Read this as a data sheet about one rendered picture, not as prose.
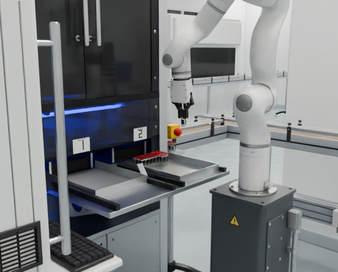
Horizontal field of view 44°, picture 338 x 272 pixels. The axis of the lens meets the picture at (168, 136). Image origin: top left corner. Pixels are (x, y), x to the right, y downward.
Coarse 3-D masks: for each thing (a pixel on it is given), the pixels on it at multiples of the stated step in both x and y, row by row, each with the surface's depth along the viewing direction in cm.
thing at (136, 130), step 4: (136, 128) 199; (140, 128) 200; (144, 128) 203; (136, 132) 199; (140, 132) 201; (144, 132) 203; (136, 136) 199; (140, 136) 201; (144, 136) 203; (136, 140) 200
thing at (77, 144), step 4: (76, 140) 174; (80, 140) 176; (84, 140) 177; (88, 140) 179; (76, 144) 174; (80, 144) 176; (84, 144) 177; (88, 144) 179; (76, 148) 175; (80, 148) 176; (84, 148) 178; (88, 148) 179; (76, 152) 175; (80, 152) 177
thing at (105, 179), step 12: (96, 168) 192; (108, 168) 187; (120, 168) 181; (48, 180) 174; (72, 180) 174; (84, 180) 174; (96, 180) 174; (108, 180) 174; (120, 180) 174; (132, 180) 165; (144, 180) 170; (96, 192) 153; (108, 192) 157
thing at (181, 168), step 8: (168, 152) 208; (168, 160) 206; (176, 160) 205; (184, 160) 201; (192, 160) 198; (200, 160) 194; (144, 168) 183; (152, 168) 180; (160, 168) 192; (168, 168) 192; (176, 168) 192; (184, 168) 192; (192, 168) 192; (200, 168) 192; (208, 168) 182; (216, 168) 187; (168, 176) 174; (176, 176) 170; (184, 176) 171; (192, 176) 175; (200, 176) 179
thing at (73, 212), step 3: (69, 204) 175; (69, 207) 175; (72, 207) 173; (72, 210) 174; (81, 210) 169; (84, 210) 168; (87, 210) 166; (90, 210) 165; (72, 213) 174; (75, 213) 172; (78, 213) 171; (81, 213) 169; (84, 213) 168; (87, 213) 166; (90, 213) 165; (93, 213) 164; (72, 216) 174
